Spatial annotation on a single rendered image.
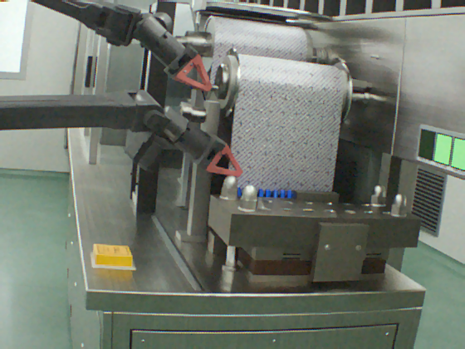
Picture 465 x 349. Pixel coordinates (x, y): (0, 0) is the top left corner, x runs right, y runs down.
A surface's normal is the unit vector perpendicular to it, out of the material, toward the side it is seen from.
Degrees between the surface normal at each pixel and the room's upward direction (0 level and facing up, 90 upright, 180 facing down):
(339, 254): 90
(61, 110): 108
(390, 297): 90
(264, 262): 90
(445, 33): 90
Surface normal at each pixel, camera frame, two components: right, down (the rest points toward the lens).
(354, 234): 0.26, 0.18
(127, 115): 0.54, 0.47
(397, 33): -0.96, -0.06
